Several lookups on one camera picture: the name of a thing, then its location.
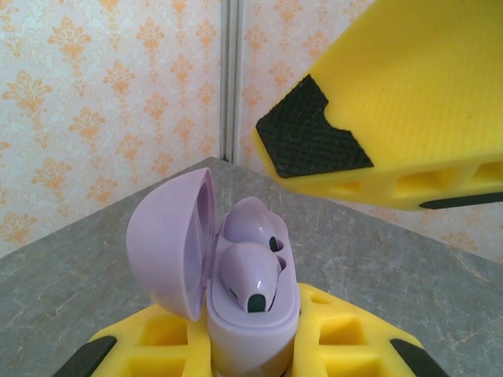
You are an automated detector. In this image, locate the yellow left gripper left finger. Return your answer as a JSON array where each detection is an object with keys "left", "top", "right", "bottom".
[{"left": 53, "top": 302, "right": 215, "bottom": 377}]

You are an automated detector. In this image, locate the grey aluminium wall strip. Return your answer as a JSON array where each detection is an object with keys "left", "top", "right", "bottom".
[{"left": 218, "top": 0, "right": 247, "bottom": 164}]

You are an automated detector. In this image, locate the purple earbud charging case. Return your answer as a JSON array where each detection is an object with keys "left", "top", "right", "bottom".
[{"left": 126, "top": 167, "right": 303, "bottom": 377}]

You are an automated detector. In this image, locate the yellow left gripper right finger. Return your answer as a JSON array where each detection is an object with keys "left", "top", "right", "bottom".
[{"left": 290, "top": 281, "right": 449, "bottom": 377}]

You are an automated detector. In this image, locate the purple wireless earbud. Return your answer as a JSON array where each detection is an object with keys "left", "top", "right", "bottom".
[
  {"left": 218, "top": 241, "right": 282, "bottom": 315},
  {"left": 222, "top": 196, "right": 290, "bottom": 254}
]

